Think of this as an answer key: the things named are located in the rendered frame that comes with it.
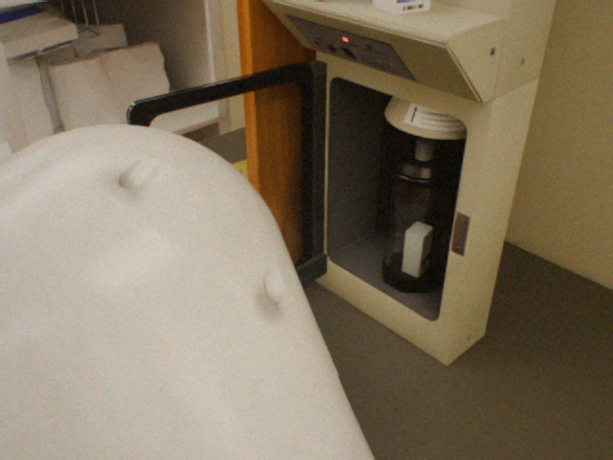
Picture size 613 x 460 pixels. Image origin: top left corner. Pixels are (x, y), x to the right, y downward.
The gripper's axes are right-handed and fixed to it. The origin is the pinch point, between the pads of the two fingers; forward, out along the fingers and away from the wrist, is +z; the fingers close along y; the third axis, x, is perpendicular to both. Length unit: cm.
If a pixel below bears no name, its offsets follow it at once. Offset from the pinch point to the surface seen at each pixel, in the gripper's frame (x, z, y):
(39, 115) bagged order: 25, 12, 123
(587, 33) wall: -15, 66, -4
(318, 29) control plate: -23.6, 14.9, 9.1
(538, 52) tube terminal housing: -21.5, 32.9, -13.5
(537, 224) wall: 25, 66, -4
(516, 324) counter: 30, 40, -16
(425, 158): -2.7, 28.8, -0.7
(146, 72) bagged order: 18, 43, 116
